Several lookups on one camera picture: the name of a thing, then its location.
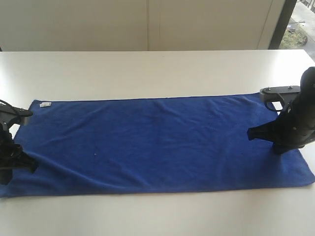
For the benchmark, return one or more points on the dark window frame post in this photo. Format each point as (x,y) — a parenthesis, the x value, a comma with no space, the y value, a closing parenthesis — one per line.
(282,23)

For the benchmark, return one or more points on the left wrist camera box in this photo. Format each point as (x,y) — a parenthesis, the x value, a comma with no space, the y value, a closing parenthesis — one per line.
(12,115)

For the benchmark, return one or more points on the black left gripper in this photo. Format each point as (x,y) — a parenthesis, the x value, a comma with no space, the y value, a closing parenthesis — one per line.
(12,157)

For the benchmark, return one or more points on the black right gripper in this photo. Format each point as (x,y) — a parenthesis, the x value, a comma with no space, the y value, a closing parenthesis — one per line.
(294,127)

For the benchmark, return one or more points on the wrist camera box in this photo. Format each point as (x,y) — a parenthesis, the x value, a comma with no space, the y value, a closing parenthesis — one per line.
(12,115)
(284,95)

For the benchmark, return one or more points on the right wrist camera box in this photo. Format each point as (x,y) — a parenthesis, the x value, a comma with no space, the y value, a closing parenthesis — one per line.
(284,95)

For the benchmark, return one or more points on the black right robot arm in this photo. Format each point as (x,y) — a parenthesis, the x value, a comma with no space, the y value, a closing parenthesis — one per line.
(307,89)

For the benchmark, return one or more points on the blue towel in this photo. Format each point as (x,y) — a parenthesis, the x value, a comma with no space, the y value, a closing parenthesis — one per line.
(159,145)

